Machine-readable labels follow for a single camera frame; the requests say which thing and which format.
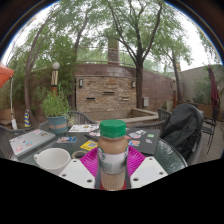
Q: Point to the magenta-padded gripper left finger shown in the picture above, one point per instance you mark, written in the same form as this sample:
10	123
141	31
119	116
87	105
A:
88	162

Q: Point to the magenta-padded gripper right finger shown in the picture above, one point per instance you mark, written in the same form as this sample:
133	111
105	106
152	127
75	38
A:
136	160

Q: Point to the green-capped brown drink bottle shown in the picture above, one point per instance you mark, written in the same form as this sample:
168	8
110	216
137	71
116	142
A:
112	156

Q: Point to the small yellow card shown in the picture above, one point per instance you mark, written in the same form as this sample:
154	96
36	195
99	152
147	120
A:
89	145

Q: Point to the black laptop with stickers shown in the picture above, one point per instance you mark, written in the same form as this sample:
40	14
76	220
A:
146	141

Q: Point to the small blue colourful card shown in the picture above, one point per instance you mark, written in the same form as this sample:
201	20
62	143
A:
66	139

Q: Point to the white printed sticker sheet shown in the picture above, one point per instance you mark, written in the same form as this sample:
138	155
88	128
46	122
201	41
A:
83	128

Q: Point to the white ceramic mug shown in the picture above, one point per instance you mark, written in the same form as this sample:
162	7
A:
53	160

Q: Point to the grey chair carrying jacket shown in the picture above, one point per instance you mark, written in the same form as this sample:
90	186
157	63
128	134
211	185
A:
150	124

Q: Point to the black jacket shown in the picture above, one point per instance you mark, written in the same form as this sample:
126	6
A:
181	130

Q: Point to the silver laptop with stickers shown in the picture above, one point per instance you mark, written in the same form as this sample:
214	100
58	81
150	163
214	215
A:
30	141

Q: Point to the green plant in blue pot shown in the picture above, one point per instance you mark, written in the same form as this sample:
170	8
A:
56	106

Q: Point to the yellow and blue striped cone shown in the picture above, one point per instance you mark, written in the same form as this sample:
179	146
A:
27	119

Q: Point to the large dark forked tree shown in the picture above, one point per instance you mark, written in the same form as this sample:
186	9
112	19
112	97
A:
139	83

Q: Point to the black metal patio chair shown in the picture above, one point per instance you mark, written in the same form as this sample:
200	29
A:
210	128

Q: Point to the thin dark tree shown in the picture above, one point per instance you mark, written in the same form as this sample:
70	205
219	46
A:
177	80

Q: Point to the wooden bench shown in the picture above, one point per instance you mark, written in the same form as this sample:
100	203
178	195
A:
6	115

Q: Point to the leaning tree with pale trunk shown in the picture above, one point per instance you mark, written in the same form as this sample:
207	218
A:
28	83

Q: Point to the closed maroon patio umbrella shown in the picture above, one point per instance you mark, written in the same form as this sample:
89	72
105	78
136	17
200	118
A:
213	90

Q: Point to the orange patio umbrella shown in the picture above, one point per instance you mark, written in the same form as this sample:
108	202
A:
5	73

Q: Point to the grey wall utility box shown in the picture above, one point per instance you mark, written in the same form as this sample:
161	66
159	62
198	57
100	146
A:
146	101

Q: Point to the black wall lamp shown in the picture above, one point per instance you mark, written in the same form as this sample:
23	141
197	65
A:
133	84
81	83

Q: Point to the slim wooden lamp post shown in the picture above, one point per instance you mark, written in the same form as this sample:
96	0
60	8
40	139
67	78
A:
174	93

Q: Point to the wooden lamp post with globe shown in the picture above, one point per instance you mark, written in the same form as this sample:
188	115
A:
54	80

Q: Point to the slender tree behind wall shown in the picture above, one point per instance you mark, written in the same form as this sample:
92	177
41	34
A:
80	36

